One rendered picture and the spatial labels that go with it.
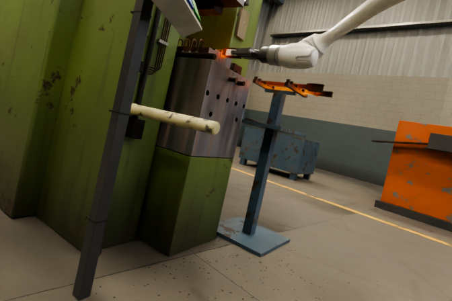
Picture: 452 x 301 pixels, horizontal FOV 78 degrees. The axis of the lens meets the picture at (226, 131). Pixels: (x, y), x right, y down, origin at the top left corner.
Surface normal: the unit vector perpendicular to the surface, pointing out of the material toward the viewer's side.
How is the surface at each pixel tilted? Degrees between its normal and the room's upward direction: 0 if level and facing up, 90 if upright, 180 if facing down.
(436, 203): 90
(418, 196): 90
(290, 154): 90
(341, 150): 90
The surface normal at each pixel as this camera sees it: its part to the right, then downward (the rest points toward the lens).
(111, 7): -0.53, -0.11
